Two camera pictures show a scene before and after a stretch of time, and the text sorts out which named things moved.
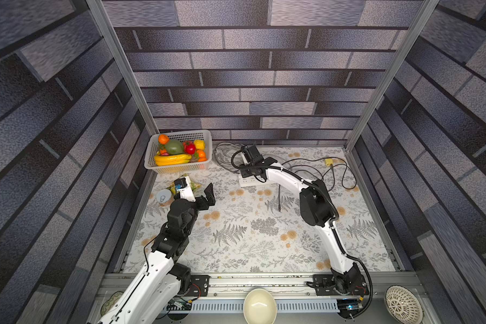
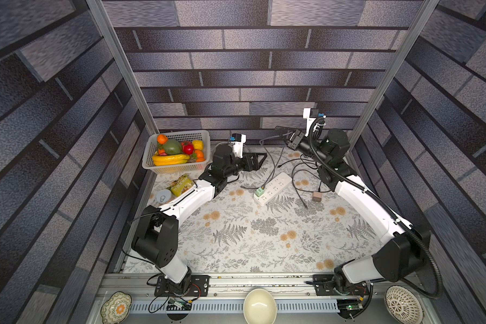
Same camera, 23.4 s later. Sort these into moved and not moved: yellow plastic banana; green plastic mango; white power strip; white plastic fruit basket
Moved: white power strip
Not moved: green plastic mango; white plastic fruit basket; yellow plastic banana
